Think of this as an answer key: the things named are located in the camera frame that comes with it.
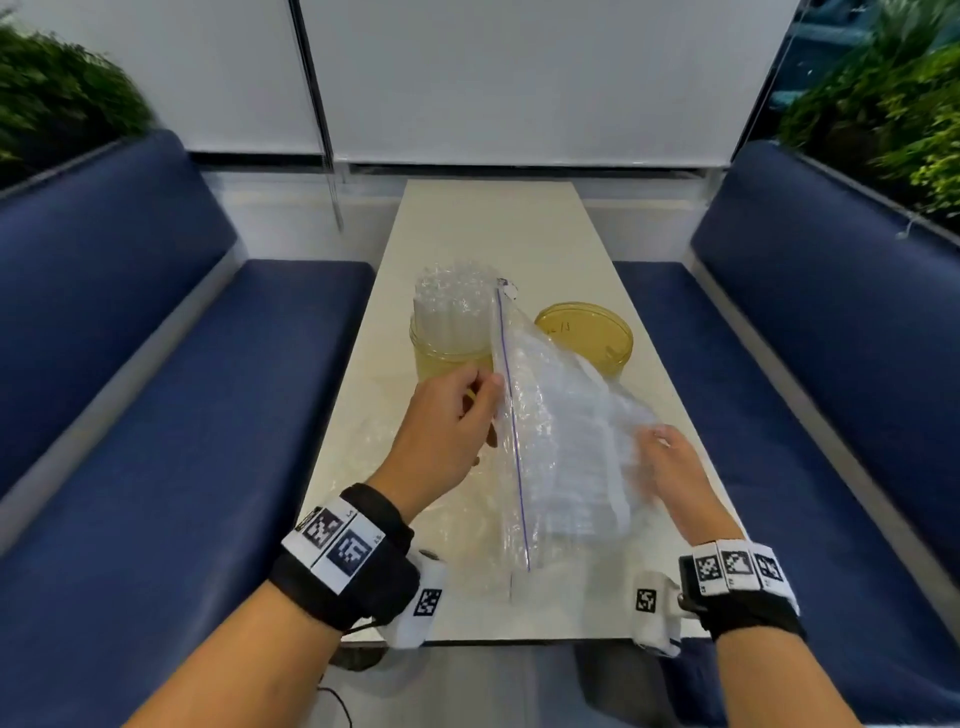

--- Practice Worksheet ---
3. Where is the black table base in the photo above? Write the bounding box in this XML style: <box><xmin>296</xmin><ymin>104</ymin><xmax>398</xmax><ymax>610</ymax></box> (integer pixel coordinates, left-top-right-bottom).
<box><xmin>329</xmin><ymin>644</ymin><xmax>388</xmax><ymax>673</ymax></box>

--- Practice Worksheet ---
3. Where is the person's left forearm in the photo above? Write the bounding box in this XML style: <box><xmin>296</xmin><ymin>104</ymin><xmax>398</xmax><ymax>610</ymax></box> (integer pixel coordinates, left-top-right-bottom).
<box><xmin>127</xmin><ymin>581</ymin><xmax>343</xmax><ymax>728</ymax></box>

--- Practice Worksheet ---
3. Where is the green artificial plant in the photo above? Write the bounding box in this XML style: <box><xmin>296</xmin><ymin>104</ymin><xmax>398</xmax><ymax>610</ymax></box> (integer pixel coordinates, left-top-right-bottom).
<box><xmin>0</xmin><ymin>7</ymin><xmax>155</xmax><ymax>189</ymax></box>
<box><xmin>776</xmin><ymin>0</ymin><xmax>960</xmax><ymax>226</ymax></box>

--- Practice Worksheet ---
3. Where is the narrow white roller blind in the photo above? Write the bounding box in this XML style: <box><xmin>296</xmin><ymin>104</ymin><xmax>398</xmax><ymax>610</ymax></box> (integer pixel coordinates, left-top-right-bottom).
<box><xmin>14</xmin><ymin>0</ymin><xmax>328</xmax><ymax>155</ymax></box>

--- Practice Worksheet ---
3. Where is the clear zip bag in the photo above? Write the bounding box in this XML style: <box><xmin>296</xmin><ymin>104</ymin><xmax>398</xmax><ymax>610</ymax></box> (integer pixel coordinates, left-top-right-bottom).
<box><xmin>491</xmin><ymin>277</ymin><xmax>676</xmax><ymax>594</ymax></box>
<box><xmin>322</xmin><ymin>404</ymin><xmax>515</xmax><ymax>605</ymax></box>

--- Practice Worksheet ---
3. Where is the person's right hand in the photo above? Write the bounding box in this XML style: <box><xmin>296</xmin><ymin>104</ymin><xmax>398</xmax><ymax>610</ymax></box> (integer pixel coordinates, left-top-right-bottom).
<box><xmin>635</xmin><ymin>424</ymin><xmax>744</xmax><ymax>547</ymax></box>

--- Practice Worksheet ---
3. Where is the person's left hand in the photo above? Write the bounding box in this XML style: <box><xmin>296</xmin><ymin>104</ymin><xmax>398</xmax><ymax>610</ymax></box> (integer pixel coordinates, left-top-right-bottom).
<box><xmin>367</xmin><ymin>363</ymin><xmax>505</xmax><ymax>523</ymax></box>

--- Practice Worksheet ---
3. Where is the wide white roller blind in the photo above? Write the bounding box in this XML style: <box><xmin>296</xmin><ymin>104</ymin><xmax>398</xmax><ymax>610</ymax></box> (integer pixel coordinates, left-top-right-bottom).
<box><xmin>296</xmin><ymin>0</ymin><xmax>800</xmax><ymax>168</ymax></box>

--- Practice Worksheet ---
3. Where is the black cable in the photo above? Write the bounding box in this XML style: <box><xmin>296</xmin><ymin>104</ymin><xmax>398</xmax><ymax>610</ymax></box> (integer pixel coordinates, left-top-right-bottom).
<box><xmin>318</xmin><ymin>618</ymin><xmax>384</xmax><ymax>728</ymax></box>

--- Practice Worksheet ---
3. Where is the clear blind wand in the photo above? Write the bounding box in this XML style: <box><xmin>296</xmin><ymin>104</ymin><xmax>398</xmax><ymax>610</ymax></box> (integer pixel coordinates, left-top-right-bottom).
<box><xmin>288</xmin><ymin>0</ymin><xmax>346</xmax><ymax>230</ymax></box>

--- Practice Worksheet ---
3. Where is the black marker wristband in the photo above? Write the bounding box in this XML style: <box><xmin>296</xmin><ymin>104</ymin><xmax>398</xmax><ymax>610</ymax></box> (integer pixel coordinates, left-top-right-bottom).
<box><xmin>678</xmin><ymin>539</ymin><xmax>808</xmax><ymax>643</ymax></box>
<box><xmin>268</xmin><ymin>483</ymin><xmax>421</xmax><ymax>631</ymax></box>

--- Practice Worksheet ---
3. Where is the yellow plastic jar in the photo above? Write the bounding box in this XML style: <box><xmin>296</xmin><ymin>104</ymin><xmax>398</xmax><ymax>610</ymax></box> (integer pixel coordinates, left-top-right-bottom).
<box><xmin>410</xmin><ymin>314</ymin><xmax>496</xmax><ymax>385</ymax></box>
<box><xmin>533</xmin><ymin>302</ymin><xmax>635</xmax><ymax>380</ymax></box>

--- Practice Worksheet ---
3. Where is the person's right forearm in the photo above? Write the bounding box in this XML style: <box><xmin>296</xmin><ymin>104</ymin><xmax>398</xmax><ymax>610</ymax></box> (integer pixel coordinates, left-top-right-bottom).
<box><xmin>716</xmin><ymin>626</ymin><xmax>864</xmax><ymax>728</ymax></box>

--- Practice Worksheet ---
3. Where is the navy blue bench sofa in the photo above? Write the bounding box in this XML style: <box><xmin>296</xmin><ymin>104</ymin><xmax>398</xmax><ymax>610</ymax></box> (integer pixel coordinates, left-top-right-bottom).
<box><xmin>611</xmin><ymin>140</ymin><xmax>960</xmax><ymax>728</ymax></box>
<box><xmin>0</xmin><ymin>131</ymin><xmax>376</xmax><ymax>728</ymax></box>

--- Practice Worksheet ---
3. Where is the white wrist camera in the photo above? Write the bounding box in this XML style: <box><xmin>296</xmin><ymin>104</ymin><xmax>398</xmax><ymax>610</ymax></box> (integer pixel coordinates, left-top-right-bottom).
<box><xmin>378</xmin><ymin>551</ymin><xmax>451</xmax><ymax>650</ymax></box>
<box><xmin>629</xmin><ymin>571</ymin><xmax>688</xmax><ymax>658</ymax></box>

